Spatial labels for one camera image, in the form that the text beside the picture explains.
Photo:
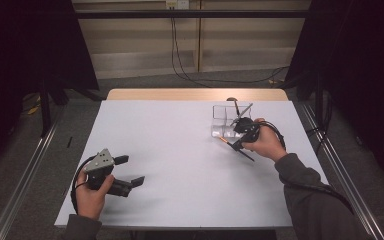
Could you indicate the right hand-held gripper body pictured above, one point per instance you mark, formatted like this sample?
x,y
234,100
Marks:
x,y
245,125

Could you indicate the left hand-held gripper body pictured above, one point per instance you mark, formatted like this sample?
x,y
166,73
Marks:
x,y
100,166

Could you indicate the black pencil with orange end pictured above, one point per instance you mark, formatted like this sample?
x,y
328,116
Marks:
x,y
236,107
247,156

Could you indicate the clear acrylic pen holder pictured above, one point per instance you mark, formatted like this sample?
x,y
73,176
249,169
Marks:
x,y
221,123

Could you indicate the person's right hand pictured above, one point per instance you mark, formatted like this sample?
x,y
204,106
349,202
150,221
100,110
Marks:
x,y
268,145

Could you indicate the person's left hand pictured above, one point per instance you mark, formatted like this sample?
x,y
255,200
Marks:
x,y
91,200

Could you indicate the small dark round object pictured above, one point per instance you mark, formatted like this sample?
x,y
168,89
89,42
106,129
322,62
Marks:
x,y
230,99

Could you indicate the small black stick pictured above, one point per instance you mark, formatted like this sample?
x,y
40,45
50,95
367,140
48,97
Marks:
x,y
69,142

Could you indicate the white table cover sheet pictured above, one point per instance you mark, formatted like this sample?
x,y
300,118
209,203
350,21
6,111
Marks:
x,y
180,186

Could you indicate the wooden table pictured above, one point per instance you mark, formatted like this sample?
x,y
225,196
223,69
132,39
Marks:
x,y
180,94

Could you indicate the yellow item on floor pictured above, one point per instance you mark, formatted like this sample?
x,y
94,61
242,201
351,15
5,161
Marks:
x,y
33,109

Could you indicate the black curtain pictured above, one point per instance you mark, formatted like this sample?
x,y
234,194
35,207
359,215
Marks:
x,y
363,66
26,43

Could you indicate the black stand post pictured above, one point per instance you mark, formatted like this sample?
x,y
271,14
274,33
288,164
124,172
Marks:
x,y
45,110
319,106

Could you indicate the metal floor rail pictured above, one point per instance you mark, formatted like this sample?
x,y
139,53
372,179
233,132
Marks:
x,y
23,186
356,186

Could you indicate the black horizontal frame bar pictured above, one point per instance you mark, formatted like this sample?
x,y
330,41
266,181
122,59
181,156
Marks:
x,y
180,14

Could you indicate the white wall power outlet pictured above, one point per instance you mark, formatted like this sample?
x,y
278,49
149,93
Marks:
x,y
177,4

